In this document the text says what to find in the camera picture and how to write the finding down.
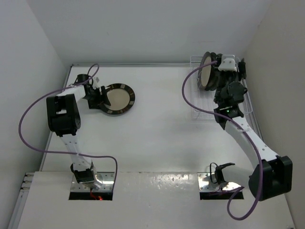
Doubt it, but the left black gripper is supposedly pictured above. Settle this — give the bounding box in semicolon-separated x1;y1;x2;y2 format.
83;86;111;109

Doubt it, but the brown striped rim plate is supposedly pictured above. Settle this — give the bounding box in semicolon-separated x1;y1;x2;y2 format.
101;83;135;116

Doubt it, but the dark rim plate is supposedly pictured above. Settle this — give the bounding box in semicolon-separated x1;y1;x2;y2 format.
205;52;222;91
198;52;212;90

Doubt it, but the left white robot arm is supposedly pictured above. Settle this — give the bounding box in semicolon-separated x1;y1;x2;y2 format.
46;74;111;190

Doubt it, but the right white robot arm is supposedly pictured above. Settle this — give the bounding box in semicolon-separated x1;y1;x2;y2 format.
211;55;293;201

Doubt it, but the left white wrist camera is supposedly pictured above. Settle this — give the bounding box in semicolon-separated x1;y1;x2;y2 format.
91;76;101;90

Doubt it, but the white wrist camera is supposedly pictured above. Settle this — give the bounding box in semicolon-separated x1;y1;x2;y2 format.
91;76;101;90
218;54;237;72

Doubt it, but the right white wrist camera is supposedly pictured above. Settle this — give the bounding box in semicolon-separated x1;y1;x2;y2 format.
218;54;237;72

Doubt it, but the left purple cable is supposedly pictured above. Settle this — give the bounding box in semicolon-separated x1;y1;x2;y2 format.
18;63;118;191

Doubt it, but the white wire dish rack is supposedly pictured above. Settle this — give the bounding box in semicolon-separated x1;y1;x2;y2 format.
188;56;253;123

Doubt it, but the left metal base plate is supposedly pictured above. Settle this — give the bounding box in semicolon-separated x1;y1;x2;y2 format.
70;172;115;193

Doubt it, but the metal base plate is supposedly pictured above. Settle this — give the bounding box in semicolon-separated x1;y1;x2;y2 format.
70;172;115;193
197;172;240;193

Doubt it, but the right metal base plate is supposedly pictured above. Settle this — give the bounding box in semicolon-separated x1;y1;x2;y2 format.
197;172;240;193

